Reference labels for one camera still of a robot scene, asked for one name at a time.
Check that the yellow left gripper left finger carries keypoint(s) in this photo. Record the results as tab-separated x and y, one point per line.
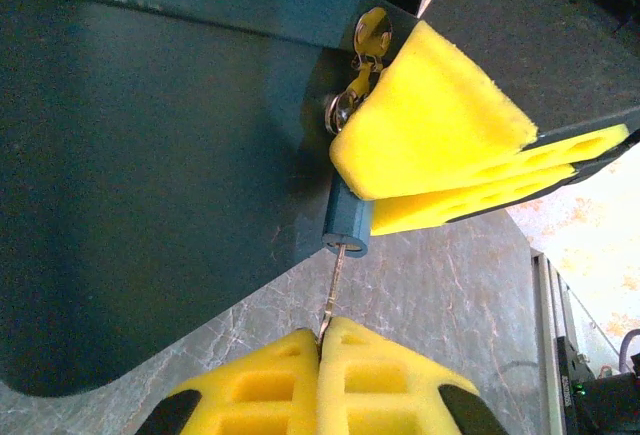
270	405

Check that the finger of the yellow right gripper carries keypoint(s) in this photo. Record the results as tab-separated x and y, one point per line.
430	120
425	215

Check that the teal box with painting lid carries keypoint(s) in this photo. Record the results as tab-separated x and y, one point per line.
150	180

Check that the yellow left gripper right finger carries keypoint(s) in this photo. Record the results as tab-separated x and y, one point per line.
380	405

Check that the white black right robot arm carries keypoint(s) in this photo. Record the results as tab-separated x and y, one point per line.
617	405

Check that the silver hasp latch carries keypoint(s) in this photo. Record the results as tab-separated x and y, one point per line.
372	30

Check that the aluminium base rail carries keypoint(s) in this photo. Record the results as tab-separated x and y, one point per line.
547	355

